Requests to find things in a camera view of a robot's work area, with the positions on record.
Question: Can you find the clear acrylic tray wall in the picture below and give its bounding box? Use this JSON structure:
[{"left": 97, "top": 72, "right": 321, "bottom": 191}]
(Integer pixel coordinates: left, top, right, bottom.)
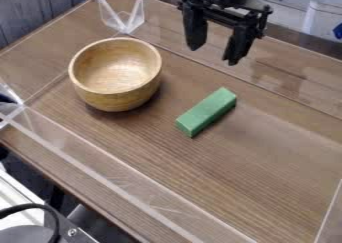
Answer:
[{"left": 0, "top": 83, "right": 342, "bottom": 243}]

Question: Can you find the clear acrylic corner bracket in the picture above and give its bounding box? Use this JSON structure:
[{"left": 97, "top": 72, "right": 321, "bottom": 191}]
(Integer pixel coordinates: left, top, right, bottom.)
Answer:
[{"left": 97, "top": 0, "right": 146, "bottom": 34}]

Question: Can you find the brown wooden bowl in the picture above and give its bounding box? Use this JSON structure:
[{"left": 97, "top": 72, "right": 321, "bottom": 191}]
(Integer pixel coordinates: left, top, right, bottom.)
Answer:
[{"left": 68, "top": 37, "right": 163, "bottom": 112}]

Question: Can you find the grey metal bracket with screw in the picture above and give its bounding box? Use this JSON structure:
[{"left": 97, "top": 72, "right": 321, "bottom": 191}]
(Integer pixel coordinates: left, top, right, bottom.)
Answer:
[{"left": 54, "top": 205, "right": 101, "bottom": 243}]

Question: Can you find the white cylindrical container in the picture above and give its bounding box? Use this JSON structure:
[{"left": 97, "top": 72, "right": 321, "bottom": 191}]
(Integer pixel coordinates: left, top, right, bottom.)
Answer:
[{"left": 302, "top": 1, "right": 342, "bottom": 43}]

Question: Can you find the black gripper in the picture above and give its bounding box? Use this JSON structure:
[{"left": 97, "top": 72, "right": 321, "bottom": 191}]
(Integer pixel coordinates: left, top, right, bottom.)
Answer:
[{"left": 179, "top": 0, "right": 273, "bottom": 66}]

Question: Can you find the black cable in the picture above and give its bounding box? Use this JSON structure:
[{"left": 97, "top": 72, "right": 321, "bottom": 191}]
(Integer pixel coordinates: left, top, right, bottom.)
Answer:
[{"left": 0, "top": 202, "right": 62, "bottom": 243}]

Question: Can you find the green rectangular block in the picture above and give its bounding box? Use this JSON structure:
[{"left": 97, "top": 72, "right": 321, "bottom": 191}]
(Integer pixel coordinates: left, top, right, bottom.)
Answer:
[{"left": 175, "top": 88, "right": 237, "bottom": 138}]

